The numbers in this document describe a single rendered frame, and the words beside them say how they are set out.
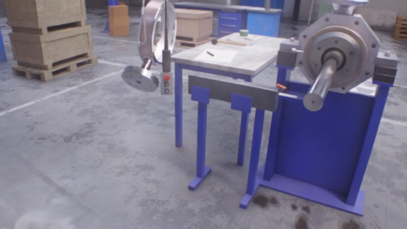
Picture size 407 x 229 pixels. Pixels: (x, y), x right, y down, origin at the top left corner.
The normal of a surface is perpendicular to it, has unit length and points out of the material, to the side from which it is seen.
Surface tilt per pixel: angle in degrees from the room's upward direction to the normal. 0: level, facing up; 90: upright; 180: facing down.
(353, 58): 90
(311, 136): 90
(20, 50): 90
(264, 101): 90
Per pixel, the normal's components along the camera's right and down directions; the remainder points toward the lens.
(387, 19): -0.48, 0.35
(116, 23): 0.69, 0.32
